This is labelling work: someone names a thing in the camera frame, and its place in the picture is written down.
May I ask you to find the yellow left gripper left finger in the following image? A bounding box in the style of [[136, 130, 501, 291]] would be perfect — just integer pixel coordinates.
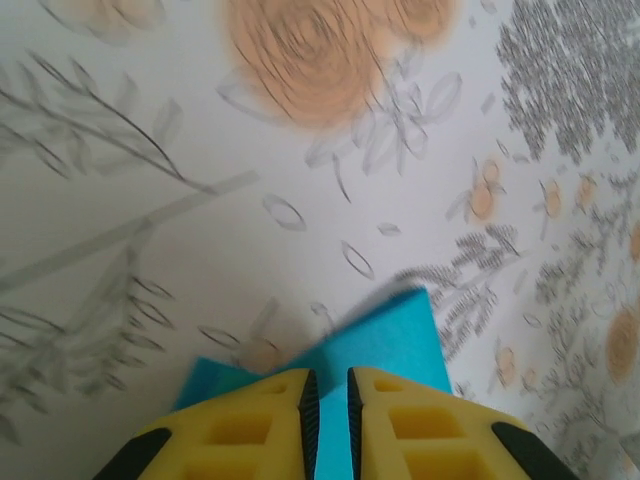
[[92, 368, 320, 480]]

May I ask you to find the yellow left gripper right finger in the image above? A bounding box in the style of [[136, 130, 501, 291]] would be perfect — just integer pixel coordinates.
[[346, 366, 581, 480]]

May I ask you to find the floral table cover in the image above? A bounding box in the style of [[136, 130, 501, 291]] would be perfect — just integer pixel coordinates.
[[0, 0, 640, 480]]

